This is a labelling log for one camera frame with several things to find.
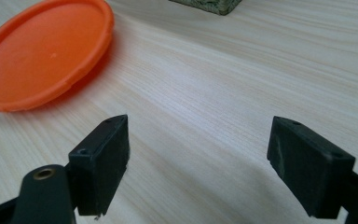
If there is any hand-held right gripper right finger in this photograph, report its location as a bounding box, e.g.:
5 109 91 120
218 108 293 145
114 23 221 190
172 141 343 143
266 116 356 220

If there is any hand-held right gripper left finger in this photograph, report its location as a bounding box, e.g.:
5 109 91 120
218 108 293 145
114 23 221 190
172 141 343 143
67 114 131 217

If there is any orange plastic plate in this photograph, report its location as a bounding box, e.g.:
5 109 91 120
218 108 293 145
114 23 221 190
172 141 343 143
0 0 116 113

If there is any green sponge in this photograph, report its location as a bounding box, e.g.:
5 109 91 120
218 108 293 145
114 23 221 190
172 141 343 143
168 0 243 17

